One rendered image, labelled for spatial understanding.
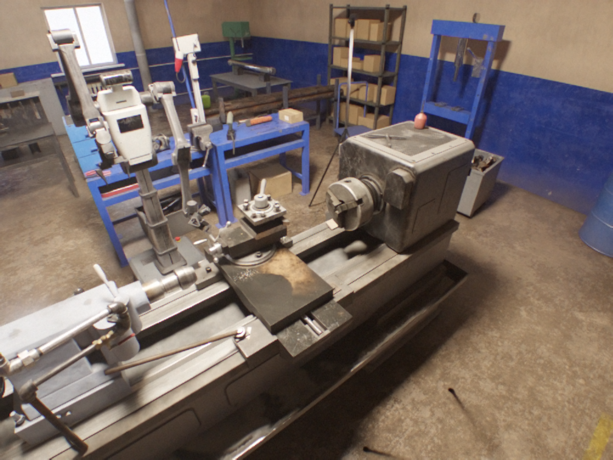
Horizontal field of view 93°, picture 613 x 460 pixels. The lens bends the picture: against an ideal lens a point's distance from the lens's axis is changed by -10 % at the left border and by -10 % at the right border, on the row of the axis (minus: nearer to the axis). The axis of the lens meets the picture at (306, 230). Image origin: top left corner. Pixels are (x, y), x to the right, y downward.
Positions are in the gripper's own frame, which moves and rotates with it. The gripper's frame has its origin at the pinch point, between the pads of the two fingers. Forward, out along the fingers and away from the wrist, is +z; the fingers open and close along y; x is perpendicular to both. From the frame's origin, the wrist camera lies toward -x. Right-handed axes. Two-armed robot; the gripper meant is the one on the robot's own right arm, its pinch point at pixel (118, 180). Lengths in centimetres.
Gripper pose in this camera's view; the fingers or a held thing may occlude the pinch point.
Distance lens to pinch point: 162.4
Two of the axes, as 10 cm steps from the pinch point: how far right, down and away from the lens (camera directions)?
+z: 3.3, 9.2, 2.0
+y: 7.5, -3.9, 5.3
